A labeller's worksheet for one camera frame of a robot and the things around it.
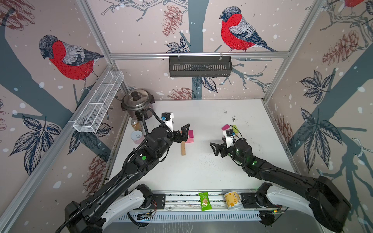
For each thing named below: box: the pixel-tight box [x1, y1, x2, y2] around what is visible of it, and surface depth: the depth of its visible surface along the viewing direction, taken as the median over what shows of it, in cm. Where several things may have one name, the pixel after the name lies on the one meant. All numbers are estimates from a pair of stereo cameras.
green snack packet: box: [198, 191, 213, 212], surface depth 74 cm
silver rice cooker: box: [120, 88, 155, 121], surface depth 100 cm
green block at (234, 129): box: [231, 124, 239, 134], surface depth 107 cm
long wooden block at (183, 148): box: [181, 140, 187, 156], surface depth 94 cm
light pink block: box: [185, 136, 195, 144], surface depth 99 cm
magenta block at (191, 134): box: [188, 129, 194, 139], surface depth 102 cm
